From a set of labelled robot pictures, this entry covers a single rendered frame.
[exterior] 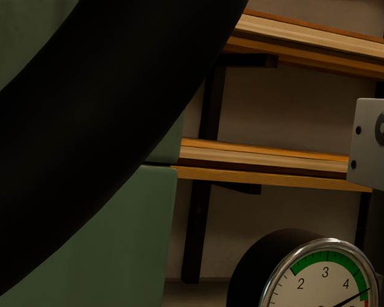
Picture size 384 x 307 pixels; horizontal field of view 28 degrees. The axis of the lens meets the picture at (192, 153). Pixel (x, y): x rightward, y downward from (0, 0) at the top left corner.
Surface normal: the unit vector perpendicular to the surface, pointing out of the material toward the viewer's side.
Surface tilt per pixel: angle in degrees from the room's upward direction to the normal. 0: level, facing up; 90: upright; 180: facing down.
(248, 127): 90
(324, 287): 90
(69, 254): 90
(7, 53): 90
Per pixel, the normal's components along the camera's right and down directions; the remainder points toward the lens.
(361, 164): -0.95, -0.11
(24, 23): 0.47, 0.11
